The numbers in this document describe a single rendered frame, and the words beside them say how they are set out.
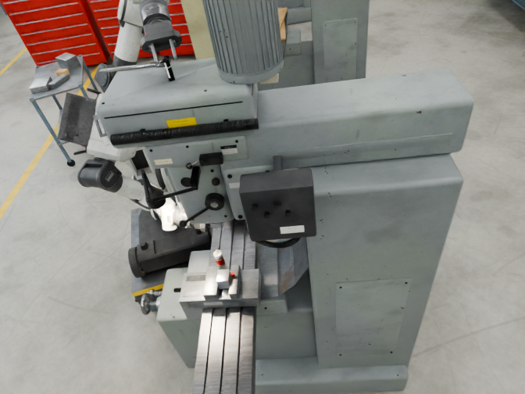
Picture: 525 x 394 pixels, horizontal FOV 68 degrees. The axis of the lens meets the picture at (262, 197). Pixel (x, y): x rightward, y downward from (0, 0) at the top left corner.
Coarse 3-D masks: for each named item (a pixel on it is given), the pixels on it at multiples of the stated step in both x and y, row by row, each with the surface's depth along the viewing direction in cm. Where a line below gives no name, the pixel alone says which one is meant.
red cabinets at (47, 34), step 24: (0, 0) 530; (24, 0) 530; (48, 0) 533; (72, 0) 536; (96, 0) 537; (24, 24) 552; (48, 24) 555; (72, 24) 558; (96, 24) 581; (48, 48) 578; (72, 48) 580; (96, 48) 583; (192, 48) 571
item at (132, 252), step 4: (132, 248) 249; (136, 248) 250; (128, 252) 246; (132, 252) 245; (136, 252) 247; (128, 256) 243; (132, 256) 243; (136, 256) 244; (132, 260) 242; (136, 260) 243; (132, 264) 242; (136, 264) 242; (132, 268) 242; (136, 268) 243; (140, 268) 246; (132, 272) 243; (136, 272) 244; (140, 272) 244; (144, 272) 252; (136, 276) 246; (140, 276) 247
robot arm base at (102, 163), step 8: (88, 160) 173; (96, 160) 171; (104, 160) 168; (80, 168) 172; (104, 168) 165; (112, 168) 169; (96, 176) 164; (104, 176) 166; (112, 176) 170; (104, 184) 166; (112, 184) 170
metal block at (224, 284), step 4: (220, 272) 169; (224, 272) 168; (228, 272) 168; (220, 276) 167; (224, 276) 167; (228, 276) 167; (216, 280) 166; (220, 280) 166; (224, 280) 165; (228, 280) 166; (220, 284) 167; (224, 284) 167; (228, 284) 167; (220, 288) 170
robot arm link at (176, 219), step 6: (162, 210) 169; (168, 210) 168; (174, 210) 170; (180, 210) 167; (162, 216) 170; (168, 216) 169; (174, 216) 168; (162, 222) 171; (168, 222) 170; (174, 222) 170; (162, 228) 173; (168, 228) 171; (174, 228) 173
